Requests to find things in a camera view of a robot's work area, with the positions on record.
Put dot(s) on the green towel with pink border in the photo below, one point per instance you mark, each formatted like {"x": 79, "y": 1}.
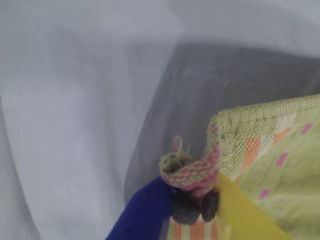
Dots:
{"x": 275, "y": 140}

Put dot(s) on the pale table cloth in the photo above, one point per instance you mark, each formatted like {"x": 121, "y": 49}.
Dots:
{"x": 62, "y": 125}

